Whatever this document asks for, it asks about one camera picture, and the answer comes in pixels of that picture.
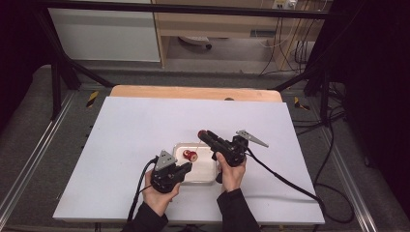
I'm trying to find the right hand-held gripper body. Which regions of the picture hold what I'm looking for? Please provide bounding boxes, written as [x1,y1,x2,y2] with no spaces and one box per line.
[211,130,270,168]

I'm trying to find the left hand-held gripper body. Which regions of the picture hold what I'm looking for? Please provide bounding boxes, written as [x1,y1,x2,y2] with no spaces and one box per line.
[150,150,187,194]

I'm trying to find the thin wooden skewer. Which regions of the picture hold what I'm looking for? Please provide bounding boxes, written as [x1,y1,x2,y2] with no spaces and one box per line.
[192,138,203,157]

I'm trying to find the white square tray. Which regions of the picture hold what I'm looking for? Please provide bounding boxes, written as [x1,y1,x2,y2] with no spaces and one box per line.
[172,142,218,186]

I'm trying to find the person's left hand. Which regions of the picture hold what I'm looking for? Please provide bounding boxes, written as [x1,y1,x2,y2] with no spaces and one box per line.
[141,168,182,218]

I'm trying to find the person's right hand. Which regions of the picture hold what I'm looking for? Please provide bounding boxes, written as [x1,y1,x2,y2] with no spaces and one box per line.
[215,151,248,194]

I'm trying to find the wooden table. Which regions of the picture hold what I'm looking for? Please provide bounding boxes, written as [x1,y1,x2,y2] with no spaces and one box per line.
[109,84,283,103]

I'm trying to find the yellow black floor tape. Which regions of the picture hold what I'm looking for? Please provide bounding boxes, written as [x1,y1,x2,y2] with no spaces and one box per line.
[293,96,310,111]

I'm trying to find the office chair base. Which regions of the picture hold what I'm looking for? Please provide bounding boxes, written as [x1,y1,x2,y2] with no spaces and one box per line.
[178,35,214,50]

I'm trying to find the black metal stand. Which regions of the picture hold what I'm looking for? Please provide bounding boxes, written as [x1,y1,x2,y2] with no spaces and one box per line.
[273,64,333,127]
[32,8,115,121]

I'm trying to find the light wooden desk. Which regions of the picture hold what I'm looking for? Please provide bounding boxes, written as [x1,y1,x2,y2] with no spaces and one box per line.
[151,0,334,71]

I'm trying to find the white power strip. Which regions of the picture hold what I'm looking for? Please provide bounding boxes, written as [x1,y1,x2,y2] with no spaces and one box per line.
[272,0,298,10]

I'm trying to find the white cabinet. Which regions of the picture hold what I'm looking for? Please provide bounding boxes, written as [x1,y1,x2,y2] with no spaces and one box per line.
[47,8,161,63]

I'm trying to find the left hand-held gripper cable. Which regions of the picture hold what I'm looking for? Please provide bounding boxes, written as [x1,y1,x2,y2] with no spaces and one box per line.
[127,157,160,224]

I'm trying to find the hand-held gripper cable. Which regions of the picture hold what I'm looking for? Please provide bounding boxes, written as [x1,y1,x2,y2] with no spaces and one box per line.
[246,150,356,224]
[127,157,160,224]

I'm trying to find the right hand-held gripper cable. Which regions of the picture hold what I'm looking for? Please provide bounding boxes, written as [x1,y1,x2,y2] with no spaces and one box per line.
[246,150,356,224]

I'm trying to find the black floor cables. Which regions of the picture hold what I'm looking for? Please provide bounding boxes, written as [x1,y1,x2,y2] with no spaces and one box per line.
[291,80,348,136]

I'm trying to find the hanging black cables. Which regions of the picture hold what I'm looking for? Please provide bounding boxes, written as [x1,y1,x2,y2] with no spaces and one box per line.
[258,15,321,77]

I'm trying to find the aluminium floor rail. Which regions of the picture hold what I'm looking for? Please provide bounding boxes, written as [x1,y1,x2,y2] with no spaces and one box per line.
[0,91,77,220]
[308,96,379,232]

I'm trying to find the black metal frame bar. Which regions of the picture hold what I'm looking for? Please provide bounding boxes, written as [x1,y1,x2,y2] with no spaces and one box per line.
[32,0,334,20]

